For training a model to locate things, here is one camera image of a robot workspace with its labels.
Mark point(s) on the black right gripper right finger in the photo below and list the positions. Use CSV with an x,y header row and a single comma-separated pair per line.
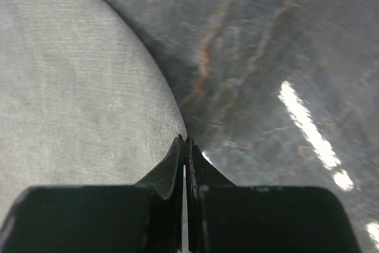
x,y
225,217

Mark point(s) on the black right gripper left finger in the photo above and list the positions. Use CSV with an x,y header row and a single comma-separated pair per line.
x,y
142,217

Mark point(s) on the grey-green cloth napkin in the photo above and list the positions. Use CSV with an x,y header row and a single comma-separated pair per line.
x,y
82,100

